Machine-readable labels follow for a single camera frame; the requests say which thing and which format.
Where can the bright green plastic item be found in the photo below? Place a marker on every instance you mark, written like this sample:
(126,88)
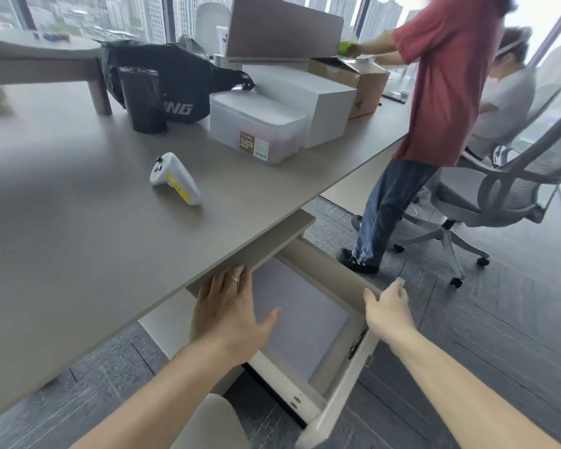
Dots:
(347,44)

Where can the person's light trouser leg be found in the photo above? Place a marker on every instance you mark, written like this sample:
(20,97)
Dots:
(212,425)

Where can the person's left hand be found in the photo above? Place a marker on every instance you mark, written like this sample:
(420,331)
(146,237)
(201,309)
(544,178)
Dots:
(224,317)

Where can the black flat device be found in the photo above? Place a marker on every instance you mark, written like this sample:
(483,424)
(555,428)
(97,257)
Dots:
(397,97)

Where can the small white carton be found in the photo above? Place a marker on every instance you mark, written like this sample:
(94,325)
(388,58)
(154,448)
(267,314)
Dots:
(222,42)

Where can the black fabric bag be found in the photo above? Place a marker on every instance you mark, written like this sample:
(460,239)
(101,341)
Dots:
(187,74)

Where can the person's left forearm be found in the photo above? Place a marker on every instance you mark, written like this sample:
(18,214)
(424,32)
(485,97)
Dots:
(168,402)

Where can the stack of white paper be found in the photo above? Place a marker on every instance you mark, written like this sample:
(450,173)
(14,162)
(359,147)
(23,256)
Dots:
(304,322)

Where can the translucent plastic storage box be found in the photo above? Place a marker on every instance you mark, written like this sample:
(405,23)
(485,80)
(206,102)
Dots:
(257,121)

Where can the small dark clips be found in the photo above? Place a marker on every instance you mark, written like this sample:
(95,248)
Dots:
(53,36)

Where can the dark window frame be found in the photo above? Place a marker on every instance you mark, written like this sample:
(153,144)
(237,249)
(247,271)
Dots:
(170,18)

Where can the brown cardboard box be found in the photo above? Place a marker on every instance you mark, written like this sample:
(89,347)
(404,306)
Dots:
(369,84)

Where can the person's right forearm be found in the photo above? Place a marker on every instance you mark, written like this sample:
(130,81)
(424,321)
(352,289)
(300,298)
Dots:
(467,402)

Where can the large white box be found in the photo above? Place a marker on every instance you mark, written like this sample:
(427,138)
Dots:
(318,102)

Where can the white controller yellow label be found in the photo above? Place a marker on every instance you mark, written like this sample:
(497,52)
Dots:
(175,177)

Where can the brown desk divider panel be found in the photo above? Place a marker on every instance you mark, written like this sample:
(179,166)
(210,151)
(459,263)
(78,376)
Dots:
(285,25)

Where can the brown desk shelf riser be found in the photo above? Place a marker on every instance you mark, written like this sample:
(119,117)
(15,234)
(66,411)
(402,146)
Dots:
(42,65)

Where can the person's right hand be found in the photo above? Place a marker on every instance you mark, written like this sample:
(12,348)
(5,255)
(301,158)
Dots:
(392,317)

